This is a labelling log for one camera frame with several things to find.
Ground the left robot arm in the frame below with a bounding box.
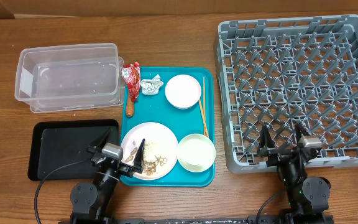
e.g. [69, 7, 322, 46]
[70, 129, 145, 223]

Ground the wooden chopstick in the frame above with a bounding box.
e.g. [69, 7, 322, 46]
[198, 99, 209, 138]
[203, 77, 208, 137]

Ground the pale green bowl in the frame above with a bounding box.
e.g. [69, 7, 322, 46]
[176, 134, 216, 173]

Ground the white plate with scraps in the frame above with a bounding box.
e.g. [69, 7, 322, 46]
[121, 122, 178, 180]

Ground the teal serving tray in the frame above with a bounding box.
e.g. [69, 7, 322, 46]
[121, 66, 215, 187]

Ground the black tray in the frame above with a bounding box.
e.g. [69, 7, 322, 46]
[27, 119, 119, 181]

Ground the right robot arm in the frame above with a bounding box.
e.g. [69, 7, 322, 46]
[255, 123, 334, 224]

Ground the white paper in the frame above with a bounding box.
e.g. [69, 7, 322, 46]
[140, 74, 163, 96]

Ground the red snack wrapper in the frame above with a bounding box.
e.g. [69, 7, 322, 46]
[122, 62, 141, 102]

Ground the orange carrot piece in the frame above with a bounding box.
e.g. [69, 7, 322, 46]
[126, 96, 135, 118]

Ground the grey dish rack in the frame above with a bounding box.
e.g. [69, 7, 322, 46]
[215, 14, 358, 174]

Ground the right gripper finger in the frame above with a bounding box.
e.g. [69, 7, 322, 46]
[257, 125, 275, 156]
[295, 123, 310, 145]

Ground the clear plastic bin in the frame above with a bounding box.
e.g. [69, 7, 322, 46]
[14, 43, 125, 113]

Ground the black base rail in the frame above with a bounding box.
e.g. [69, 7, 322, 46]
[58, 215, 334, 224]

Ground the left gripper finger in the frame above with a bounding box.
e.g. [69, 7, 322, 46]
[89, 128, 111, 149]
[133, 139, 145, 174]

